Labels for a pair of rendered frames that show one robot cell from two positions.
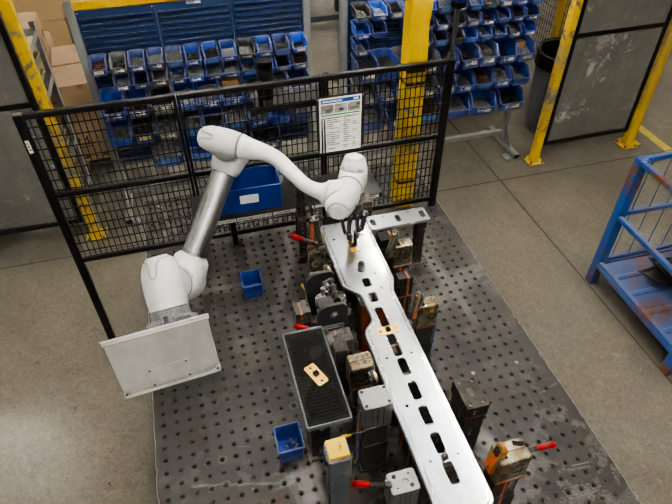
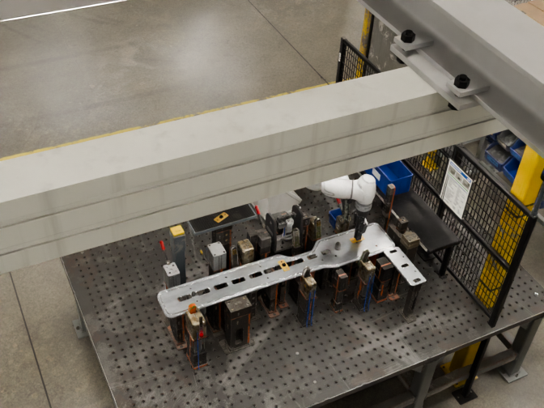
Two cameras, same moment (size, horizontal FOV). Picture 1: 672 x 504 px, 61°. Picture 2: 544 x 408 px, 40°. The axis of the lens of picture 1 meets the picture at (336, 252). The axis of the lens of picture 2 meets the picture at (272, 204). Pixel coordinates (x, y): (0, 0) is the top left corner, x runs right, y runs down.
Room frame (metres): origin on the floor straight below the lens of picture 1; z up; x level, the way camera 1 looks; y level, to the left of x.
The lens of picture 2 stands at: (0.66, -2.91, 3.96)
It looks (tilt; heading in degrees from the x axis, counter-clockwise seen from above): 42 degrees down; 77
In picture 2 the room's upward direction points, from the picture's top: 4 degrees clockwise
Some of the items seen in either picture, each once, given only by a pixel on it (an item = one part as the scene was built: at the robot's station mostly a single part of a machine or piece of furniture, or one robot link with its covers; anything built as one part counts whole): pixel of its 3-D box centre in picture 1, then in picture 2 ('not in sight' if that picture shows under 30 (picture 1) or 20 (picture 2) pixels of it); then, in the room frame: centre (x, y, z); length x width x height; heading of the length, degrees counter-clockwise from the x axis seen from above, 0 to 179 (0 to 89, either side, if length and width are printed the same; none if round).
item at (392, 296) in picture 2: not in sight; (393, 276); (2.03, -0.22, 0.84); 0.11 x 0.06 x 0.29; 105
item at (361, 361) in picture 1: (360, 391); (244, 269); (1.18, -0.09, 0.89); 0.13 x 0.11 x 0.38; 105
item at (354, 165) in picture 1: (353, 174); (363, 188); (1.82, -0.07, 1.40); 0.13 x 0.11 x 0.16; 164
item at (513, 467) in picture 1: (500, 477); (197, 338); (0.86, -0.53, 0.88); 0.15 x 0.11 x 0.36; 105
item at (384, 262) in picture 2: (385, 257); (380, 279); (1.95, -0.23, 0.84); 0.11 x 0.10 x 0.28; 105
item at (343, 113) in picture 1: (340, 123); (456, 189); (2.39, -0.02, 1.30); 0.23 x 0.02 x 0.31; 105
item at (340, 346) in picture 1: (340, 379); (251, 257); (1.23, -0.01, 0.90); 0.05 x 0.05 x 0.40; 15
